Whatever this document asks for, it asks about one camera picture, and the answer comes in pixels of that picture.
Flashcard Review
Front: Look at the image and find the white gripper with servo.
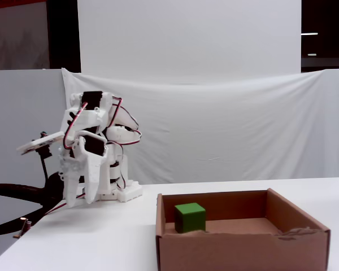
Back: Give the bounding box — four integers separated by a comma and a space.
57, 134, 108, 208

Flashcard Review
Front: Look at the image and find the green cube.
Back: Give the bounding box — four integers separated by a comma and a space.
174, 202, 206, 234

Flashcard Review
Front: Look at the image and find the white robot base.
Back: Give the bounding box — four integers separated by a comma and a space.
97, 180, 144, 204

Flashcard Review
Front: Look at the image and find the brown cardboard box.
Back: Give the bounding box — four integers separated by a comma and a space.
155, 188, 331, 271

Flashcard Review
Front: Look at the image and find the black table clamp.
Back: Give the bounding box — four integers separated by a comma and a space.
0, 171, 67, 237

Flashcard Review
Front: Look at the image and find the grey partition panel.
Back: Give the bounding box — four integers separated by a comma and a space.
0, 69, 68, 187

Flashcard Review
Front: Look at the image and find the white draped cloth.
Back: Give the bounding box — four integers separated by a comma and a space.
61, 67, 339, 185

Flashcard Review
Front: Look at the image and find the white backdrop panel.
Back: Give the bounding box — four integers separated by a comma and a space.
77, 0, 302, 85

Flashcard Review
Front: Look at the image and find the red black servo cable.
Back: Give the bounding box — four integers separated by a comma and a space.
44, 193, 87, 217
106, 97, 144, 147
62, 102, 88, 150

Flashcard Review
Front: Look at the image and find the black camera cable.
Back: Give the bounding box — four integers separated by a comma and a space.
38, 154, 50, 182

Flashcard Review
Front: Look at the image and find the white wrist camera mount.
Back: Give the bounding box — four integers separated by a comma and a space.
16, 131, 66, 159

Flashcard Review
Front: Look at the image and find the brass clamp screw handle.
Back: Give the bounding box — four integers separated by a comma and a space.
12, 217, 32, 239

